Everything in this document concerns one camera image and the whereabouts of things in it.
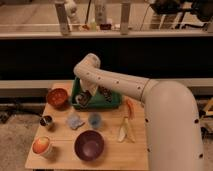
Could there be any crumpled light blue cloth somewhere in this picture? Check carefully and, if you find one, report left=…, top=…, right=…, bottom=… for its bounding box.
left=67, top=114, right=84, bottom=130

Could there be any small blue cup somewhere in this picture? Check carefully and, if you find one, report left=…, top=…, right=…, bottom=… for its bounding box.
left=88, top=113, right=102, bottom=129

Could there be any white roll in tray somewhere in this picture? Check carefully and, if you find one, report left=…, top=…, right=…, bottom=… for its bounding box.
left=75, top=95, right=82, bottom=103

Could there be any apple in white cup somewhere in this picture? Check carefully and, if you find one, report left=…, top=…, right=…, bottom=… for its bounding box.
left=32, top=137, right=52, bottom=158

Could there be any yellow black cart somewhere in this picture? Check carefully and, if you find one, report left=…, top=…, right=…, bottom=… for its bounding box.
left=199, top=97, right=213, bottom=124

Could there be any small metal cup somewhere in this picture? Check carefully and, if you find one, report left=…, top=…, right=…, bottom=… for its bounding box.
left=40, top=115, right=54, bottom=131

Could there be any red bowl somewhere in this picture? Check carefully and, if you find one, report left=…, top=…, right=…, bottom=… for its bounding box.
left=46, top=88, right=68, bottom=108

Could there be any green plastic tray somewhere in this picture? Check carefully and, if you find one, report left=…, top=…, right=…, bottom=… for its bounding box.
left=69, top=77, right=122, bottom=110

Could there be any dark red grape bunch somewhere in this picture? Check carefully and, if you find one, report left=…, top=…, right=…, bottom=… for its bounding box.
left=99, top=87, right=112, bottom=102

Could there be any pale corn husk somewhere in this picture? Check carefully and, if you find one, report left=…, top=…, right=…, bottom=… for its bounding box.
left=118, top=117, right=135, bottom=142

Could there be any purple bowl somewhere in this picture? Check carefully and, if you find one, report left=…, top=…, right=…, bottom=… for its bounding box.
left=74, top=130, right=105, bottom=162

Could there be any orange carrot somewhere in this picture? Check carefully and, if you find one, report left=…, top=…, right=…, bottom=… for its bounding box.
left=125, top=99, right=134, bottom=119

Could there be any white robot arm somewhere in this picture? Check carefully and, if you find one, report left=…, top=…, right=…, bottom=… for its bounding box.
left=74, top=53, right=204, bottom=171

